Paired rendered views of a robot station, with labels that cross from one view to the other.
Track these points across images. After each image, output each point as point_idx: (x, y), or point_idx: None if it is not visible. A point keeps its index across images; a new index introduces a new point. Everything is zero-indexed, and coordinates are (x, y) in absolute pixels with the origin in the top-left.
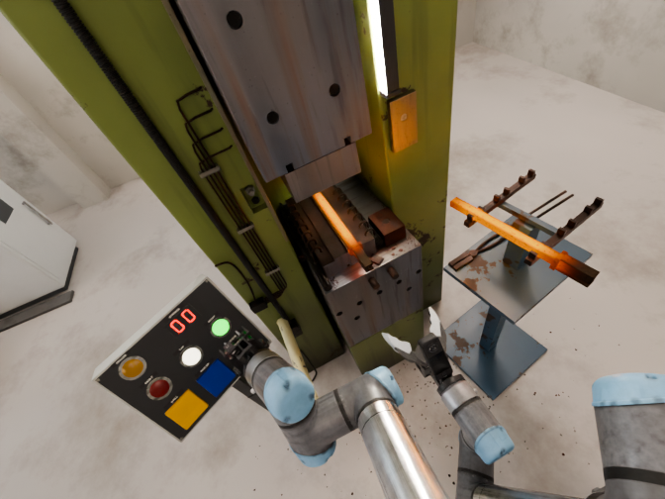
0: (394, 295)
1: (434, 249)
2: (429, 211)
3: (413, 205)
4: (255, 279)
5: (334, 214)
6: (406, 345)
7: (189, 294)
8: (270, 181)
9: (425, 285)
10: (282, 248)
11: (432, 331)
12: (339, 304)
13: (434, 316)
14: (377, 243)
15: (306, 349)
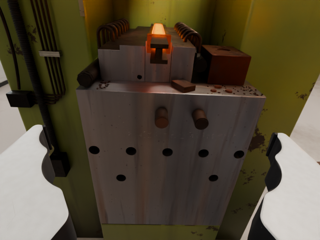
0: (187, 175)
1: (261, 166)
2: (280, 102)
3: (264, 76)
4: (21, 49)
5: (162, 28)
6: (35, 213)
7: None
8: (123, 6)
9: (230, 209)
10: (74, 25)
11: (286, 225)
12: (97, 130)
13: (308, 159)
14: (197, 63)
15: (71, 206)
